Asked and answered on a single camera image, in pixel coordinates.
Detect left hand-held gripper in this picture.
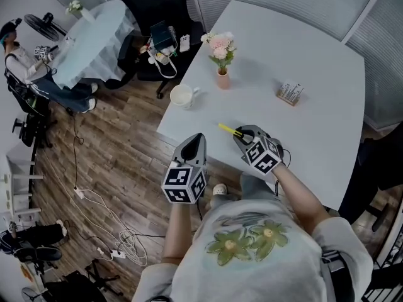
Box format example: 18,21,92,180
161,133,208,205

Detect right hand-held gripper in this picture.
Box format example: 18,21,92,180
232,125,284,176

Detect person's right forearm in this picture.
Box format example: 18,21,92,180
272,164,330,240

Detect person's left forearm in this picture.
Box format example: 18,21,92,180
162,202,202,260

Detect person's grey trousers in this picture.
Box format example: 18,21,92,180
209,172,284,213

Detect wooden card holder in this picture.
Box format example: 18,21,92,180
276,79,304,107

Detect white mug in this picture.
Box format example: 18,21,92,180
169,84,201,110

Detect pink vase with flowers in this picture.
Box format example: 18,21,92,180
200,31,237,90

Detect small dark chair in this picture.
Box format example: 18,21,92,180
105,35,139,90

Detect dark box device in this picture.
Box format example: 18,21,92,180
150,20,177,50

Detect black mesh office chair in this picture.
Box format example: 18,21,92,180
338,138,403,232

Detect person's grey flower shirt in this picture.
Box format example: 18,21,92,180
131,198,374,302

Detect round table with blue cloth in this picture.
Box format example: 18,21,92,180
52,0,136,89

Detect black high-back office chair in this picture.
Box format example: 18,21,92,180
118,0,205,99

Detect white metal rack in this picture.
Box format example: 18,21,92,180
0,143,43,223

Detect white vase with flowers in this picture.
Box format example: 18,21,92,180
65,0,95,23

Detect black standing fan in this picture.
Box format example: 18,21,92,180
23,12,67,43

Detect small desk fan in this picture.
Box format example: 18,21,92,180
21,287,42,302

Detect white strap bag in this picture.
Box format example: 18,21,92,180
146,47,178,79

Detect white power strip with cables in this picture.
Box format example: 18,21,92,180
82,189,148,266

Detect black floor cable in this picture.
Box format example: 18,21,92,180
67,111,84,188

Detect person's black shoulder strap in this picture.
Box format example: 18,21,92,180
321,252,355,302

